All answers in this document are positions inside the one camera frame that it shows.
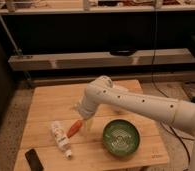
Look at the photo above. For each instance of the upper shelf board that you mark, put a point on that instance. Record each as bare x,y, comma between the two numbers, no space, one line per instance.
92,6

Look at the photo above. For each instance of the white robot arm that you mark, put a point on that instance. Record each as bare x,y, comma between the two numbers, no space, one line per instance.
179,114

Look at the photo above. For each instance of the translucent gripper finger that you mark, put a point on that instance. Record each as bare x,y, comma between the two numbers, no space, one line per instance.
89,123

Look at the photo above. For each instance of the black round object on shelf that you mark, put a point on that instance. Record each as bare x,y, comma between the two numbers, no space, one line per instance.
122,52

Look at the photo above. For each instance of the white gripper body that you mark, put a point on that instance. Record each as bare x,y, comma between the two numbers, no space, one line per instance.
86,108

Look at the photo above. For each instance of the black phone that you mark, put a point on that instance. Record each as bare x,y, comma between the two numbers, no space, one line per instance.
33,160

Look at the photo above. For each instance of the wooden low shelf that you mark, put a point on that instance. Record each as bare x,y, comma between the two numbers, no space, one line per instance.
100,59

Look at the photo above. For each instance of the metal stand pole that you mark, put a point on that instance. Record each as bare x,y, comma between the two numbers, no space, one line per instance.
18,52

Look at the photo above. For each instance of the orange carrot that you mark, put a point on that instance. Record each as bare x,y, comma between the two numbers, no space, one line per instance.
74,128

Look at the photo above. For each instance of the green bowl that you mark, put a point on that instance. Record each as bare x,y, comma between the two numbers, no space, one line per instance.
121,138

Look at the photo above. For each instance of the white plastic bottle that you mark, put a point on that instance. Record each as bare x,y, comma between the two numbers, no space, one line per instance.
61,139

